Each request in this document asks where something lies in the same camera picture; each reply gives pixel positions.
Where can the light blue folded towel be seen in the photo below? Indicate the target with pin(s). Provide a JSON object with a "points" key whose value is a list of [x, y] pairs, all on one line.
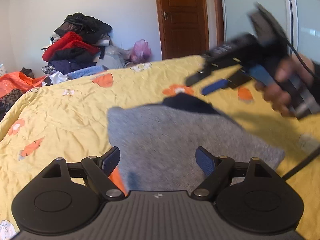
{"points": [[92, 70]]}

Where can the orange plastic bag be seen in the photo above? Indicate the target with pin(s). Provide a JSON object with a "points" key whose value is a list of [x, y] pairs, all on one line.
{"points": [[18, 80]]}

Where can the brown wooden door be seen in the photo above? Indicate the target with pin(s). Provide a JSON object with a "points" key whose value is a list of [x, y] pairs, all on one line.
{"points": [[189, 27]]}

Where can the yellow carrot print quilt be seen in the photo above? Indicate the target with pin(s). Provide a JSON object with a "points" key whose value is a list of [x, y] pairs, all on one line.
{"points": [[70, 120]]}

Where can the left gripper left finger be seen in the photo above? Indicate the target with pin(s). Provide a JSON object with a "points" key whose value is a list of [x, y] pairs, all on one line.
{"points": [[98, 170]]}

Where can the white wardrobe sliding door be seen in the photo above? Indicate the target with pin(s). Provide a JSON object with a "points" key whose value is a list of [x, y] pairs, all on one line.
{"points": [[298, 18]]}

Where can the right hand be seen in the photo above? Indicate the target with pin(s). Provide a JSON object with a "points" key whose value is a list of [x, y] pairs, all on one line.
{"points": [[273, 93]]}

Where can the pile of dark red clothes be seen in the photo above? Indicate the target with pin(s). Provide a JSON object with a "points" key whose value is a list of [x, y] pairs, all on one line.
{"points": [[81, 42]]}

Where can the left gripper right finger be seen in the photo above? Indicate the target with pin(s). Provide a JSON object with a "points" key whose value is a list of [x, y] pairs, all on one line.
{"points": [[218, 172]]}

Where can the grey navy knit sweater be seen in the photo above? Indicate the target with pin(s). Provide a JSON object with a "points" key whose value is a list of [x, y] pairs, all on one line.
{"points": [[158, 142]]}

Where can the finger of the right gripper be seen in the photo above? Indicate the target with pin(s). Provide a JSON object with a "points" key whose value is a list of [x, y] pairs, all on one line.
{"points": [[219, 84], [200, 75]]}

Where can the pink plastic bag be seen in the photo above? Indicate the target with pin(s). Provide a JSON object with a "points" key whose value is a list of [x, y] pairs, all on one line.
{"points": [[141, 52]]}

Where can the leopard print cloth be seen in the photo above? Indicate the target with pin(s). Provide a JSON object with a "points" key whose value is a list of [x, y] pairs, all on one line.
{"points": [[8, 100]]}

